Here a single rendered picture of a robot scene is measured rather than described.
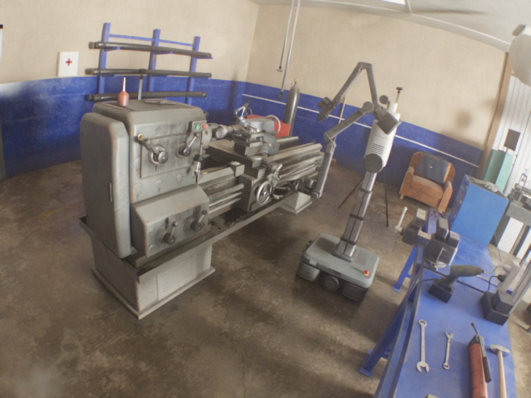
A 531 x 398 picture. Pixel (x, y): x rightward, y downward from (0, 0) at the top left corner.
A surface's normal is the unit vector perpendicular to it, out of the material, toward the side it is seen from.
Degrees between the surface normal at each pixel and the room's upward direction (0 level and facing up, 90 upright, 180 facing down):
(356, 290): 90
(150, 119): 45
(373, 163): 90
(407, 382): 0
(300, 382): 0
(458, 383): 0
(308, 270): 90
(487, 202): 90
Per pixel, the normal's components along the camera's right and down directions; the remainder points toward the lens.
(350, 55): -0.54, 0.26
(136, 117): 0.71, -0.38
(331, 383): 0.18, -0.90
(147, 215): 0.59, -0.57
